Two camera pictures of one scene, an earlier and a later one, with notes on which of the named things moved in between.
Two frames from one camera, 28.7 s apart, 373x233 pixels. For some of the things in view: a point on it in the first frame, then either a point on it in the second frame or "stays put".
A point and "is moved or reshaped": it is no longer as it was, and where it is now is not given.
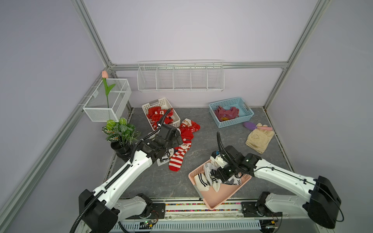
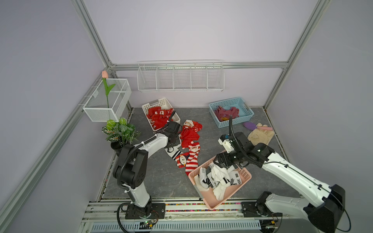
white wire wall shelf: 180,75 stays put
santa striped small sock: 177,159 to 192,161
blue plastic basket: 245,111 stays put
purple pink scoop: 253,126 stays put
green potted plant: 121,135 stays put
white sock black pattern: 204,180 is moved or reshaped
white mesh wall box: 101,107 stays put
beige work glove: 258,138 stays put
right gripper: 219,175 to 225,163
